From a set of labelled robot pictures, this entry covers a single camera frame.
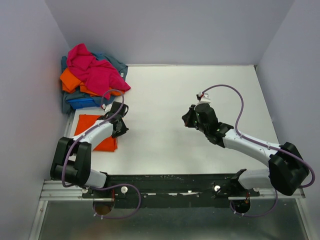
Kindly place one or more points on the magenta t shirt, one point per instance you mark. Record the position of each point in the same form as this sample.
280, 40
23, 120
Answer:
98, 76

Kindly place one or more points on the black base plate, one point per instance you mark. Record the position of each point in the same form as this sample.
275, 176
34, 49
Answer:
171, 191

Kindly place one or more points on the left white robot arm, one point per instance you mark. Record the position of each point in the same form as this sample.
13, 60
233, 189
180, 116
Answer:
72, 158

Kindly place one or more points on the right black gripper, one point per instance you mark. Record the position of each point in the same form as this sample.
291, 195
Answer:
187, 117

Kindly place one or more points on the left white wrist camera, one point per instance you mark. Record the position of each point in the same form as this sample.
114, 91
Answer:
106, 107

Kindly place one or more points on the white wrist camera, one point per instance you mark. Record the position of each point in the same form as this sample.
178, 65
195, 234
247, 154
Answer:
203, 98
106, 107

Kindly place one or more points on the grey blue t shirt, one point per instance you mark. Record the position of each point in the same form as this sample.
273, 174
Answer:
121, 67

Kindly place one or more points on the orange t shirt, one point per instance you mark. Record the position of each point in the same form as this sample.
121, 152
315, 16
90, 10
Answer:
70, 84
85, 121

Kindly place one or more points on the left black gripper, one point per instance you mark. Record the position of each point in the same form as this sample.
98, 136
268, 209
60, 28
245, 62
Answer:
122, 131

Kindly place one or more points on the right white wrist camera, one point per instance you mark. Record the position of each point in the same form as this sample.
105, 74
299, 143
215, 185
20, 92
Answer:
203, 98

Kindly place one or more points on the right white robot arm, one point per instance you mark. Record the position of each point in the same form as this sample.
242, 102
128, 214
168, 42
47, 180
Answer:
285, 170

